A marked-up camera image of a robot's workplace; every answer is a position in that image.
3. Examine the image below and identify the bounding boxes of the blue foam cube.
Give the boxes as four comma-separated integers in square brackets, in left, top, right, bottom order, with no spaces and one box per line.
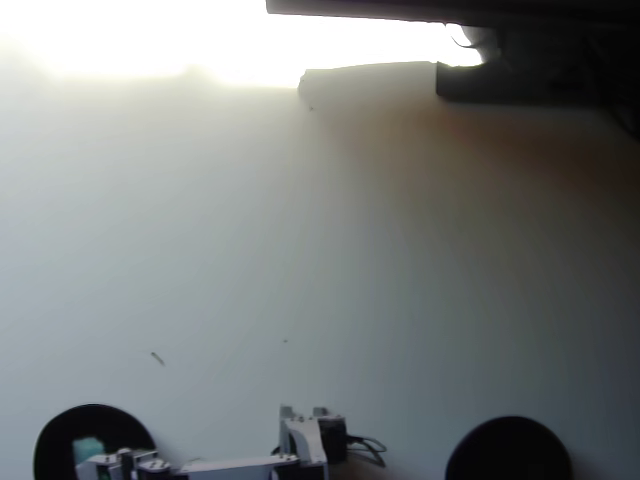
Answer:
[73,436,105,462]

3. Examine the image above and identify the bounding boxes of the black looped motor cable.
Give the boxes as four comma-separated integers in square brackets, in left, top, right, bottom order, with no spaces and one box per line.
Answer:
[344,433,389,469]

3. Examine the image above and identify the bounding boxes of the gripper with black motor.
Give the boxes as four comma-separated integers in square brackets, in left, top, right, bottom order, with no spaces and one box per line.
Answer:
[74,446,177,480]

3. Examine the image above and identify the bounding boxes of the dark rectangular box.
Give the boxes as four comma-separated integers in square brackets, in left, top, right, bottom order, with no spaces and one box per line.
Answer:
[434,23,640,105]

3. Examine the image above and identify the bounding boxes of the black round bowl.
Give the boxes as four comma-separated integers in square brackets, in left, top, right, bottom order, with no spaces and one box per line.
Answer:
[444,415,573,480]
[33,403,159,480]

